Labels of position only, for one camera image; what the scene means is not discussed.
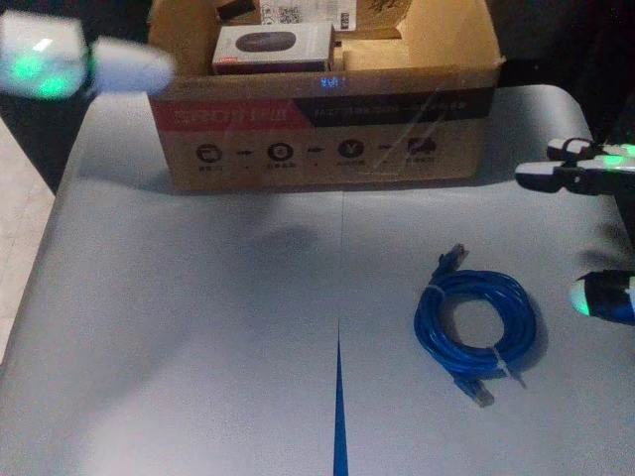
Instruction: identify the blue cable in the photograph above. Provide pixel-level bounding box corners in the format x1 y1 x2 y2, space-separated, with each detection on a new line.
414 242 540 409

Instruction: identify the dark product box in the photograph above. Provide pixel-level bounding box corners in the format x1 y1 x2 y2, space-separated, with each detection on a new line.
211 22 334 76

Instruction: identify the brown cardboard box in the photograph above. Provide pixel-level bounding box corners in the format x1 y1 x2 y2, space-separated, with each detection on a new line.
147 0 507 194

